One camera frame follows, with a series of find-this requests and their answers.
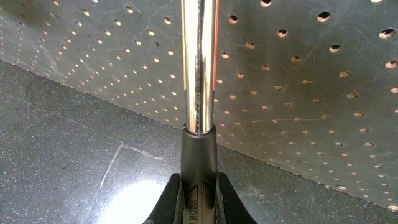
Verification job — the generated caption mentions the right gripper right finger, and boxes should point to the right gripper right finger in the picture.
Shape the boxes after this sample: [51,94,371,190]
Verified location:
[216,172,259,224]

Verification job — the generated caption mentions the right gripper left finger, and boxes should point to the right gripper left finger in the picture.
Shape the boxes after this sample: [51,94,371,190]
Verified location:
[142,172,185,224]

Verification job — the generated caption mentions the hammer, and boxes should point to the hammer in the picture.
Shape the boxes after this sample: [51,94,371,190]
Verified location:
[180,0,220,224]

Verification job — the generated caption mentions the black pegboard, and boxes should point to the black pegboard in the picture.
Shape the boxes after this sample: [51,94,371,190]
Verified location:
[0,0,398,213]

